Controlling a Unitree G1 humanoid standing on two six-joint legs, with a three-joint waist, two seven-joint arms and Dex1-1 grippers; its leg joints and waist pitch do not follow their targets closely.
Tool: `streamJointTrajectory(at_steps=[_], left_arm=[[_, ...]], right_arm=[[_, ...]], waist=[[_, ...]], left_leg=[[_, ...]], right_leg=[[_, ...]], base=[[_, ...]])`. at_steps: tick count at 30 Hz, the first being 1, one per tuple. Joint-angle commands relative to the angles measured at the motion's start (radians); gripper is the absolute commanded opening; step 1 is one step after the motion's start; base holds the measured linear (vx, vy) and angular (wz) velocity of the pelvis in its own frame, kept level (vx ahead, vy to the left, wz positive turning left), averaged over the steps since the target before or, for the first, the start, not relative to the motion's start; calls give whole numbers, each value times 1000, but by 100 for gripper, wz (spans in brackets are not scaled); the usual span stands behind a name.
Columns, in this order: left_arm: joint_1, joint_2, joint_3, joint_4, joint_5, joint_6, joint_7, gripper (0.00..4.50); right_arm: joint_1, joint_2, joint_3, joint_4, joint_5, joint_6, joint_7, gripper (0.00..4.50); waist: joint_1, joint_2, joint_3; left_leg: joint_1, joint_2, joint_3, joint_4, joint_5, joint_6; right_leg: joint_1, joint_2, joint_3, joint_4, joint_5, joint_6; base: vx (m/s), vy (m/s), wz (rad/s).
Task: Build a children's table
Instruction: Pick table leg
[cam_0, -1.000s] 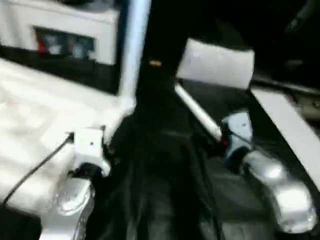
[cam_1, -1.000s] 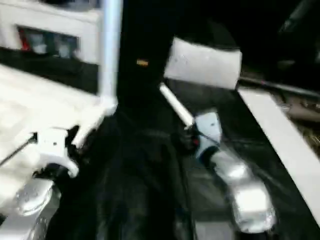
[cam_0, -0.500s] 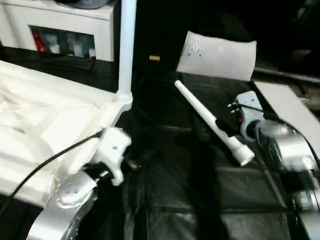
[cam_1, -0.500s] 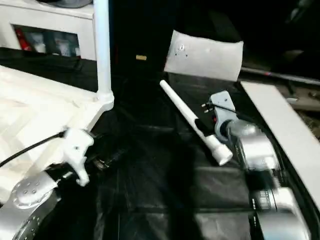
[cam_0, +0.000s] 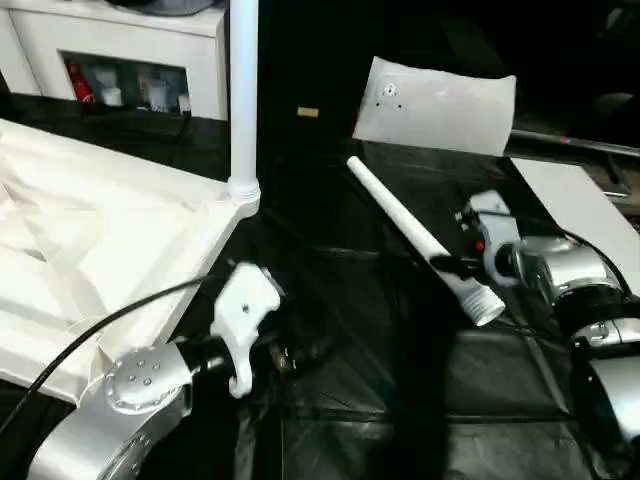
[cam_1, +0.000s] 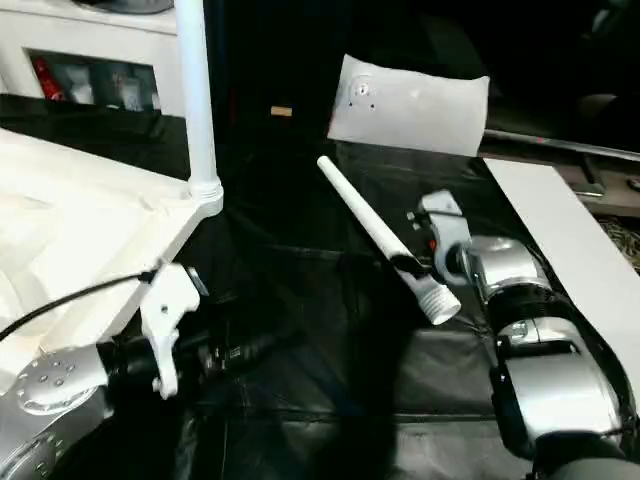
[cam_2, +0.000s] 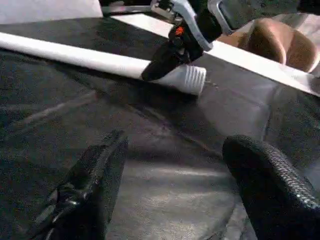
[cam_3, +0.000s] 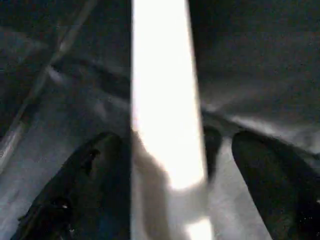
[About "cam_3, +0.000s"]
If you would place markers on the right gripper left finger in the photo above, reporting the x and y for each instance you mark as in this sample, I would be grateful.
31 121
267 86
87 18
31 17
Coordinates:
87 195

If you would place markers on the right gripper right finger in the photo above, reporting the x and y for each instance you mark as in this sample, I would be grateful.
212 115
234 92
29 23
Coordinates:
282 195

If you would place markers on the white plastic table leg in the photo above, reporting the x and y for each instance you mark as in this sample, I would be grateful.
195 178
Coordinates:
162 75

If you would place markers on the black work mat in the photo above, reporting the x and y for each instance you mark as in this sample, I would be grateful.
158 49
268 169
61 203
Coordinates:
250 62

